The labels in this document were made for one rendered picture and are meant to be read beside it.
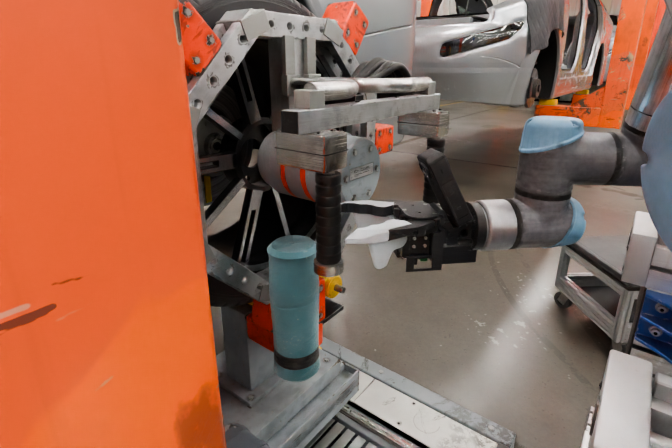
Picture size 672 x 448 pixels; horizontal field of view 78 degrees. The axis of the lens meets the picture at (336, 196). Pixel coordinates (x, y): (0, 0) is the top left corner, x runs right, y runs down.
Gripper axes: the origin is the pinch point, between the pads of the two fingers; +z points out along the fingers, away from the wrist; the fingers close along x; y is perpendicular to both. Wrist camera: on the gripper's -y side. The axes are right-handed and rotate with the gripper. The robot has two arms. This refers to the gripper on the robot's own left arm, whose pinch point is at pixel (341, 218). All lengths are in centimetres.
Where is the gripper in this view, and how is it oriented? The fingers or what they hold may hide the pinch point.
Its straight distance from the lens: 57.9
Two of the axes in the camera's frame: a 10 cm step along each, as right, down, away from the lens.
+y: 0.0, 9.5, 3.0
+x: -1.3, -3.0, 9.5
